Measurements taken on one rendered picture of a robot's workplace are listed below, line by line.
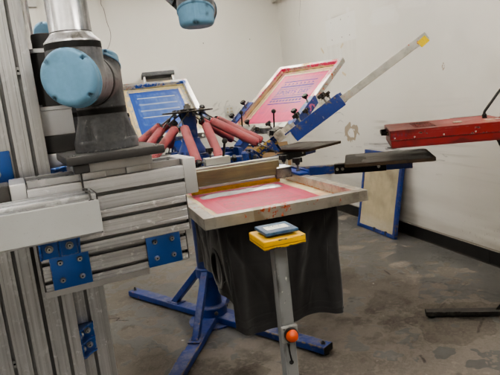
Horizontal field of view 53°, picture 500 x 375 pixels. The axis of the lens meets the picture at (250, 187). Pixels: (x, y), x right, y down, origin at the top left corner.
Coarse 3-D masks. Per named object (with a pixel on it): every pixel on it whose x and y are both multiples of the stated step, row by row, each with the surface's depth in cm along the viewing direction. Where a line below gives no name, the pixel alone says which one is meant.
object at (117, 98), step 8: (104, 56) 116; (112, 56) 118; (112, 64) 118; (120, 64) 121; (112, 72) 115; (120, 72) 121; (120, 80) 120; (112, 88) 114; (120, 88) 120; (112, 96) 118; (120, 96) 120; (104, 104) 117; (112, 104) 118; (120, 104) 120
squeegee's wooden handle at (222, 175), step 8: (272, 160) 226; (216, 168) 219; (224, 168) 218; (232, 168) 219; (240, 168) 220; (248, 168) 222; (256, 168) 223; (264, 168) 224; (272, 168) 225; (200, 176) 215; (208, 176) 216; (216, 176) 217; (224, 176) 219; (232, 176) 220; (240, 176) 221; (248, 176) 222; (256, 176) 223; (200, 184) 216; (208, 184) 217; (216, 184) 218
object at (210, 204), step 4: (216, 192) 221; (220, 192) 220; (192, 196) 217; (196, 196) 216; (200, 196) 215; (220, 196) 210; (224, 196) 209; (228, 196) 208; (232, 196) 207; (200, 200) 206; (204, 200) 206; (208, 200) 205; (212, 200) 204; (204, 204) 198; (208, 204) 197; (212, 204) 196; (216, 204) 196; (208, 208) 189; (212, 208) 188; (216, 208) 187; (220, 208) 187; (224, 208) 186; (216, 212) 181; (220, 212) 180; (224, 212) 180
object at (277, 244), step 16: (256, 240) 145; (272, 240) 140; (288, 240) 141; (304, 240) 143; (272, 256) 147; (272, 272) 149; (288, 272) 148; (288, 288) 148; (288, 304) 149; (288, 320) 150; (288, 352) 151; (288, 368) 152
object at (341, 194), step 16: (304, 176) 216; (336, 192) 189; (352, 192) 173; (192, 208) 175; (256, 208) 164; (272, 208) 164; (288, 208) 166; (304, 208) 168; (320, 208) 170; (208, 224) 158; (224, 224) 160
